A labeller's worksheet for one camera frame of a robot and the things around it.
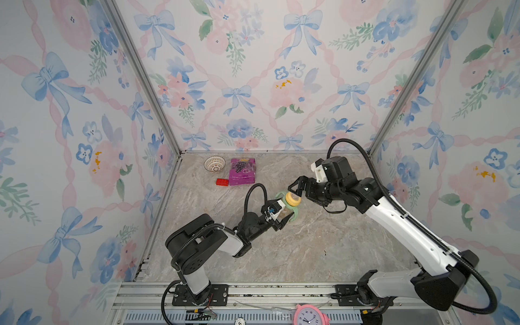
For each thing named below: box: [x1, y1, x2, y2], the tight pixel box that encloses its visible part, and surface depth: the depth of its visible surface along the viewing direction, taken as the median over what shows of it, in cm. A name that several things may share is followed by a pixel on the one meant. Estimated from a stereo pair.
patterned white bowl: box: [203, 155, 227, 173], surface depth 112 cm
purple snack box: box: [228, 157, 257, 186], surface depth 105 cm
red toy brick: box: [215, 178, 230, 187], surface depth 108 cm
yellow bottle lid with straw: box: [285, 191, 302, 207], surface depth 75 cm
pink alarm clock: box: [292, 303, 332, 325], surface depth 69 cm
